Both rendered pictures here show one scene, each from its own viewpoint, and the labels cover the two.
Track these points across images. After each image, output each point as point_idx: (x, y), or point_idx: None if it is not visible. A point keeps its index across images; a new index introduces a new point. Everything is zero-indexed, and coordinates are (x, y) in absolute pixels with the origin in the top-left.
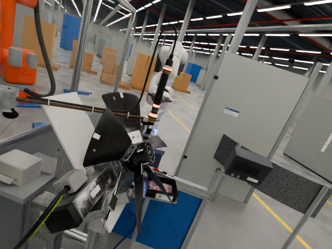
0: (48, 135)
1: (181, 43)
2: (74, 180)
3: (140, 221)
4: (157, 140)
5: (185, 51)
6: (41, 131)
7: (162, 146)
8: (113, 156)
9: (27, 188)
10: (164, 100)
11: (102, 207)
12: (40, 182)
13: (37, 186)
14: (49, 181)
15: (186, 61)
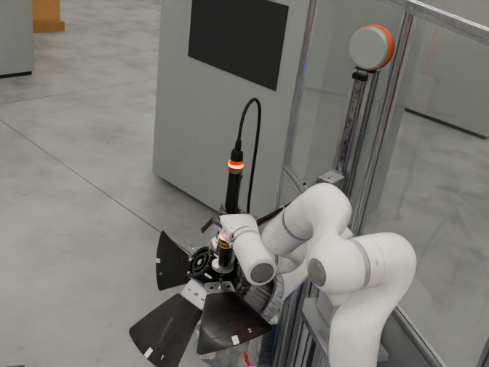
0: (419, 366)
1: (316, 186)
2: None
3: (159, 237)
4: (217, 327)
5: (321, 230)
6: (412, 338)
7: (201, 328)
8: None
9: (311, 308)
10: (220, 210)
11: (199, 247)
12: (313, 319)
13: (308, 314)
14: (311, 328)
15: (308, 271)
